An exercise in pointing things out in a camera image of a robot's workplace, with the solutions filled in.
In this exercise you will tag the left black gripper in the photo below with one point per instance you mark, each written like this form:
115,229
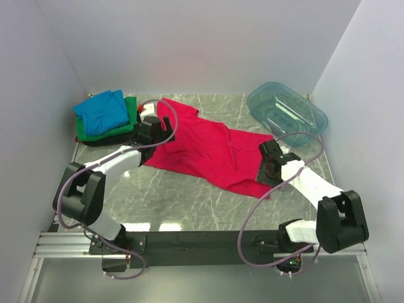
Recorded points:
168,131

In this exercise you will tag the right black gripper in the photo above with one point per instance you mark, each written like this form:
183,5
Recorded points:
261,176

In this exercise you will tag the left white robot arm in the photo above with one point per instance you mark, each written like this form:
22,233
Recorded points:
81,192

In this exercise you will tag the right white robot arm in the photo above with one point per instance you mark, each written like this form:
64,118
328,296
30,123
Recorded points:
340,219

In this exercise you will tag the folded black t shirt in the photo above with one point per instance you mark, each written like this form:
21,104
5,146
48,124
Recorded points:
113,138

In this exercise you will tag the folded green t shirt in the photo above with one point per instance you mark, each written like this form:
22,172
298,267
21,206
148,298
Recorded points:
131,105

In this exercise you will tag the clear blue plastic tub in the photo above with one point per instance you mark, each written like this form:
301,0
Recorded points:
284,112

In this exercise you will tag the folded blue t shirt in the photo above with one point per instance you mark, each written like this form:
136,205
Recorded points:
102,112

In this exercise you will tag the folded dark red t shirt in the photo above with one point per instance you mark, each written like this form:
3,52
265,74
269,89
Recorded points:
77,140

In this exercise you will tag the black base beam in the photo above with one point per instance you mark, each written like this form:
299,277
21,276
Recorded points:
192,248

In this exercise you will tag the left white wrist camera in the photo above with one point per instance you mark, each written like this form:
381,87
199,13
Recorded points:
145,110

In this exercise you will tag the aluminium frame rail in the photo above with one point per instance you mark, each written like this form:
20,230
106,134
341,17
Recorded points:
53,244

